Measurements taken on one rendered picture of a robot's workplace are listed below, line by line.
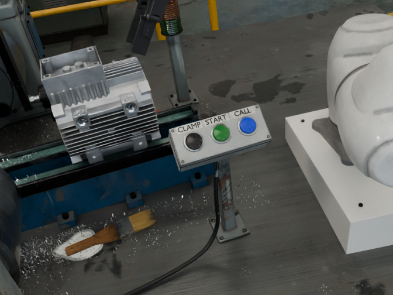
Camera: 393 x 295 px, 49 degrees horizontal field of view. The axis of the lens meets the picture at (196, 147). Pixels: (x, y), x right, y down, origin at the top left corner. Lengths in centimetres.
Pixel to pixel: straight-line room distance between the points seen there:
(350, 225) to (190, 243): 32
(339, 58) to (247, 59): 71
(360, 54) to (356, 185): 26
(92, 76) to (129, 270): 40
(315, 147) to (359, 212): 22
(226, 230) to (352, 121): 36
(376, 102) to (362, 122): 4
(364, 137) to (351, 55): 22
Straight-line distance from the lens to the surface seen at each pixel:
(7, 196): 76
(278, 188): 103
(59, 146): 110
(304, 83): 141
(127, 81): 93
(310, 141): 104
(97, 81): 90
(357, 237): 89
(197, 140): 75
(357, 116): 74
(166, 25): 124
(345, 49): 89
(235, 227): 94
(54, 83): 90
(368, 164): 73
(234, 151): 77
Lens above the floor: 152
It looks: 38 degrees down
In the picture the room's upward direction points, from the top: 9 degrees counter-clockwise
